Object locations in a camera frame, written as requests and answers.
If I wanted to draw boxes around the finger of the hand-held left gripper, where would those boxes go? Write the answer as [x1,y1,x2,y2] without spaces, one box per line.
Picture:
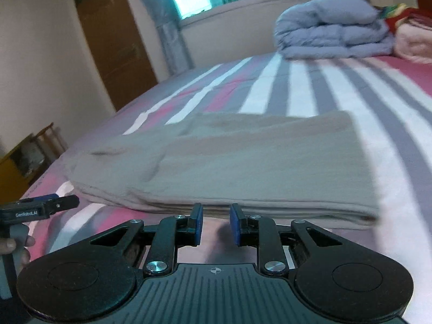
[32,194,80,215]

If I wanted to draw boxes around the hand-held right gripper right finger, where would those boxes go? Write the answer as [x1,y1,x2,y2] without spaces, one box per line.
[229,203,343,276]

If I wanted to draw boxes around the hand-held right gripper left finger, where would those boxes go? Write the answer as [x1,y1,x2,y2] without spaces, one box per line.
[90,203,204,276]

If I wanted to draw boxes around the grey-green pants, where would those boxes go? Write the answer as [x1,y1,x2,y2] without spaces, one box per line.
[66,110,381,231]

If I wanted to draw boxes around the person's left hand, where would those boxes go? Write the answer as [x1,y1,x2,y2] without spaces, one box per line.
[0,235,36,267]

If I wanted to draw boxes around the yellow cabinet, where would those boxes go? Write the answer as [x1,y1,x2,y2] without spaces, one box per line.
[0,155,32,205]

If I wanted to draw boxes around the wooden rack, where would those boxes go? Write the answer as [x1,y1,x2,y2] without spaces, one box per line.
[33,122,69,163]

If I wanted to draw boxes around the bed with striped pink sheet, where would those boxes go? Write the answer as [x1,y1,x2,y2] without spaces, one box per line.
[18,52,432,324]

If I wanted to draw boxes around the brown wooden door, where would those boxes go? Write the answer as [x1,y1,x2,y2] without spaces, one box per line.
[71,0,159,113]

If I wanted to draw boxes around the grey curtain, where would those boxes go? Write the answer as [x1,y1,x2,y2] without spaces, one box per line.
[124,0,195,72]

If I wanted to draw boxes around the folded blue-grey comforter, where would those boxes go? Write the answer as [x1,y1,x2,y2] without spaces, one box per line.
[274,0,396,59]

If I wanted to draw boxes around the folded pink blanket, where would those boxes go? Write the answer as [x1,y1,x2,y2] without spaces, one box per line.
[392,18,432,64]

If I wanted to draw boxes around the folded red cloth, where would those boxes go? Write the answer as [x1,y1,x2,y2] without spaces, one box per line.
[377,3,432,35]

